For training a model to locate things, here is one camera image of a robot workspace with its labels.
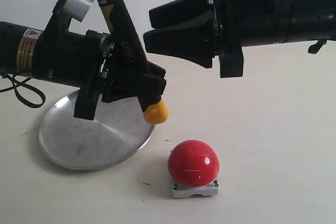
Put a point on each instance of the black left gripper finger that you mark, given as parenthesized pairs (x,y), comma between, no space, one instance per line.
(151,85)
(120,71)

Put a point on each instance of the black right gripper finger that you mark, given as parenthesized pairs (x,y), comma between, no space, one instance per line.
(192,40)
(176,12)

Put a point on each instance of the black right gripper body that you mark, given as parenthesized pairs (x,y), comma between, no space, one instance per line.
(244,23)

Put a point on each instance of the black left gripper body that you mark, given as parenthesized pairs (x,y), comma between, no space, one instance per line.
(72,59)

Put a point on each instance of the yellow black claw hammer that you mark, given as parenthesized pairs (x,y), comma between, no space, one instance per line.
(122,29)

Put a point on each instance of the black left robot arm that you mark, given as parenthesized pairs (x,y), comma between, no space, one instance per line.
(18,45)

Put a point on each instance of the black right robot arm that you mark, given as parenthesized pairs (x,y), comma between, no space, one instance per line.
(310,20)

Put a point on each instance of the red dome push button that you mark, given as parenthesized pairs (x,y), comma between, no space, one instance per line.
(193,166)

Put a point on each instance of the round steel plate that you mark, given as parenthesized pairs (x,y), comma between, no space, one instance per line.
(117,132)

